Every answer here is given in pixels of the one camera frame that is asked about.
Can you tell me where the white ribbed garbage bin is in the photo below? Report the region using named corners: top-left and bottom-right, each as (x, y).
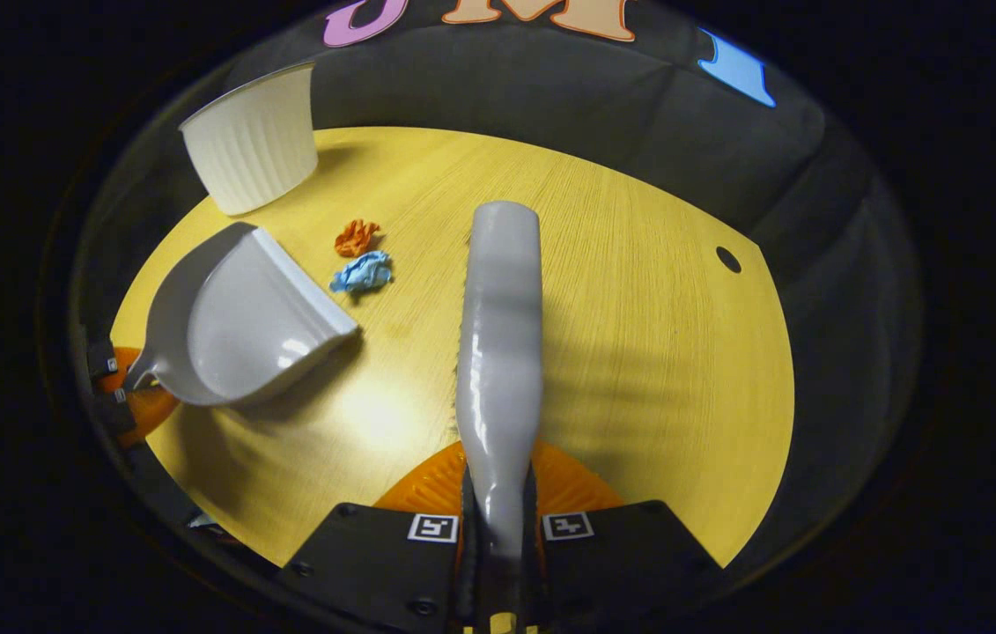
top-left (179, 62), bottom-right (321, 217)

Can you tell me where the grey plastic dustpan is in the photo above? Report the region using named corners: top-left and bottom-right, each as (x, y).
top-left (122, 222), bottom-right (363, 409)

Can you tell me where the wooden desktop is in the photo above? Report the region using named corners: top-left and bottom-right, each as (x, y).
top-left (110, 126), bottom-right (796, 570)

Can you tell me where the orange paper ball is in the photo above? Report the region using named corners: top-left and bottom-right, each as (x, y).
top-left (335, 219), bottom-right (382, 259)

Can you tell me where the small grey broom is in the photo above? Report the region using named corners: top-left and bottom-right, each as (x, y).
top-left (454, 201), bottom-right (545, 564)

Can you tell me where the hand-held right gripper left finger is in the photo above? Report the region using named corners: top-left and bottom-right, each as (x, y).
top-left (277, 442), bottom-right (471, 634)

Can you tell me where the blue paper ball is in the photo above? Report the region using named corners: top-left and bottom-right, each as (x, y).
top-left (329, 251), bottom-right (395, 295)

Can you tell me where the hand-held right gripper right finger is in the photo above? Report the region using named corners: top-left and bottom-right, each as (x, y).
top-left (530, 440), bottom-right (720, 633)

